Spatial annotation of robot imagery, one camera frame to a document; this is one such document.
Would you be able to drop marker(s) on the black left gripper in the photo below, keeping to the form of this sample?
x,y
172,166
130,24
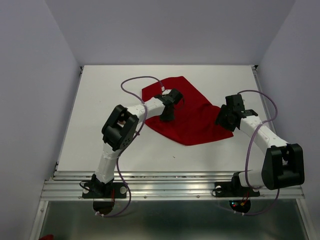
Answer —
x,y
170,117

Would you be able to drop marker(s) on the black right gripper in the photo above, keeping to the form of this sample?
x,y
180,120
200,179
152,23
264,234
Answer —
x,y
220,119

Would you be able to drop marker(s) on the red cloth napkin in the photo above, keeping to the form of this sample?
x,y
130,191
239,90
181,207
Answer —
x,y
194,118

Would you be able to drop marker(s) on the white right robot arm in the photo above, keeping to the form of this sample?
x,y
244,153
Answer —
x,y
283,164

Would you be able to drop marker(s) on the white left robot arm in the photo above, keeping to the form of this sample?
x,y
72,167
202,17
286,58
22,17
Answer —
x,y
119,130

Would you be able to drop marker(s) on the red object bottom left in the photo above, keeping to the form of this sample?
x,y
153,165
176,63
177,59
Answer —
x,y
47,237

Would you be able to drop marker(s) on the aluminium right side rail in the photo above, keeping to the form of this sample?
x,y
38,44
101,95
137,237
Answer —
x,y
265,105

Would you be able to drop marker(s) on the aluminium rail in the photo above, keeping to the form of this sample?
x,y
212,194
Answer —
x,y
265,105
66,115

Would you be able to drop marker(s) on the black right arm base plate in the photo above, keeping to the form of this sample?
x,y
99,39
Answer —
x,y
226,189

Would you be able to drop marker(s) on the aluminium left side rail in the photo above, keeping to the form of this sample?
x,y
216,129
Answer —
x,y
66,115

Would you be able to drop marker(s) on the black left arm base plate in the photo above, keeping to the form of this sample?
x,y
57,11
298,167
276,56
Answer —
x,y
115,190

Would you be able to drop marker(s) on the aluminium front rail frame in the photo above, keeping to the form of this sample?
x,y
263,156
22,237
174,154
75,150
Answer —
x,y
144,186

